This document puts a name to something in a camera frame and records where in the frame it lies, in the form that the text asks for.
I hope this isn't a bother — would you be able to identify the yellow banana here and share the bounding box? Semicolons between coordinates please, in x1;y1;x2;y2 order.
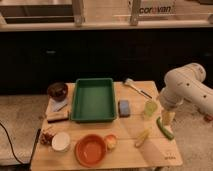
135;129;150;148

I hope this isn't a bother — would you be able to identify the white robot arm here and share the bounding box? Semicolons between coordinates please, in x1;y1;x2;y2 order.
159;63;213;121

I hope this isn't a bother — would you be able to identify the red bowl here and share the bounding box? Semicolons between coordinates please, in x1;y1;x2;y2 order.
75;134;107;168

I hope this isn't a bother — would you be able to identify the dark brown bowl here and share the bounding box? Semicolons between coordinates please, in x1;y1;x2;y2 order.
47;82;68;102

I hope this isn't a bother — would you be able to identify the green cucumber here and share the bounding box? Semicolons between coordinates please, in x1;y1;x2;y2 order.
156;117;174;141

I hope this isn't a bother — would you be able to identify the yellow-green cup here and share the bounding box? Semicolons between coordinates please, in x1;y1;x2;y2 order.
144;100;158;118

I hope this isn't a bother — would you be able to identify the blue sponge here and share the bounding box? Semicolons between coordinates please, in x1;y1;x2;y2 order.
118;100;130;117

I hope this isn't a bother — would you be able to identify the orange peach fruit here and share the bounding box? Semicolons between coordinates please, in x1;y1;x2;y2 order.
104;134;117;150

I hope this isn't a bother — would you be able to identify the green plastic tray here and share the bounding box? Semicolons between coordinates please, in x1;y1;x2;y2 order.
70;78;117;123

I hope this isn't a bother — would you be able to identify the white cup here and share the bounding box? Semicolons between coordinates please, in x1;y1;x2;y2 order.
52;132;70;152

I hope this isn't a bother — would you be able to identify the knife on cutting board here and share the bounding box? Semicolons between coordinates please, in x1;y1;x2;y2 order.
52;102;67;112

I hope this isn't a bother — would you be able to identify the cardboard box with logo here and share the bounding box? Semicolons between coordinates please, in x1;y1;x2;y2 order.
127;0;178;17

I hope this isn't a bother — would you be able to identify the wooden block brush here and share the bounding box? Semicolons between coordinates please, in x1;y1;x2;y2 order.
47;112;69;123

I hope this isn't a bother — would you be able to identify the brown small toy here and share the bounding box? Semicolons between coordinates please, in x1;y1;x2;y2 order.
40;133;53;145

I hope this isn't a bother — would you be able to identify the black cable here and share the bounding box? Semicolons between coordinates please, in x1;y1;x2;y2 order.
0;122;26;166

